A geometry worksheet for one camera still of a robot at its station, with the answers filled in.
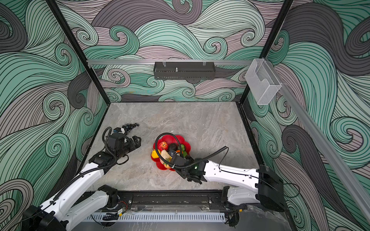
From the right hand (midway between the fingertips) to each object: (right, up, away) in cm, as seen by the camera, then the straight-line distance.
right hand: (182, 163), depth 78 cm
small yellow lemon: (-17, +4, +4) cm, 18 cm away
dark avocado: (-6, +7, +11) cm, 14 cm away
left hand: (-27, +13, +4) cm, 30 cm away
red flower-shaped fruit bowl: (-8, +11, +15) cm, 20 cm away
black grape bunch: (-39, +18, +22) cm, 48 cm away
